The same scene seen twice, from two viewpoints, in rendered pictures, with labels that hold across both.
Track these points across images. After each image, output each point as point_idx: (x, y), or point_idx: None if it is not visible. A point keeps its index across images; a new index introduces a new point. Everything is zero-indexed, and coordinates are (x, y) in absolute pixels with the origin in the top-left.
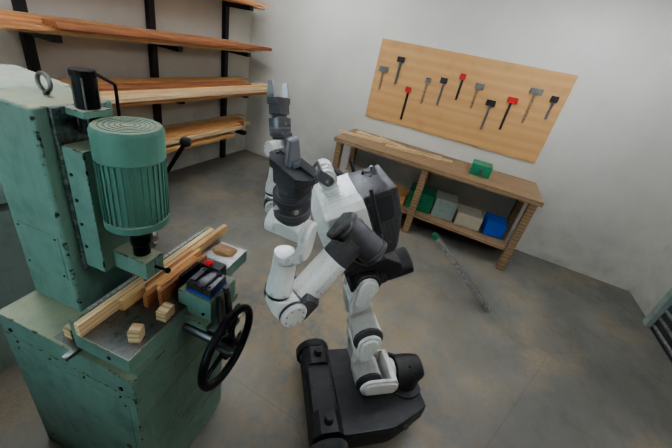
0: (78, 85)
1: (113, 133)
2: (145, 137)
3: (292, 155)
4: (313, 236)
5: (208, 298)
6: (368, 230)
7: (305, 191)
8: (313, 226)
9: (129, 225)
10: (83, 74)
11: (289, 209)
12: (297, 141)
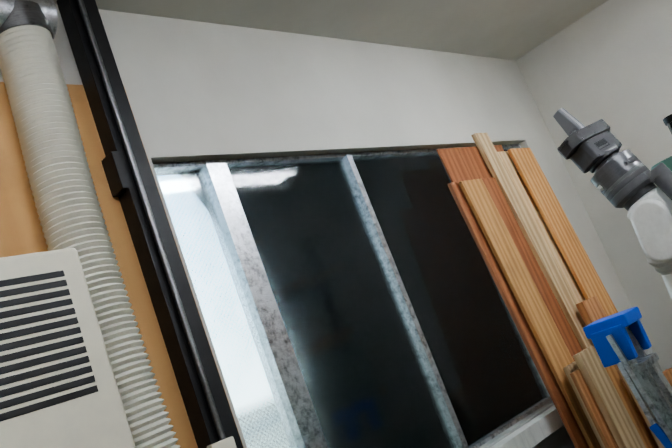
0: (670, 131)
1: (652, 166)
2: (670, 160)
3: (564, 127)
4: (657, 221)
5: None
6: None
7: (584, 159)
8: (639, 204)
9: None
10: (667, 119)
11: (595, 186)
12: (557, 113)
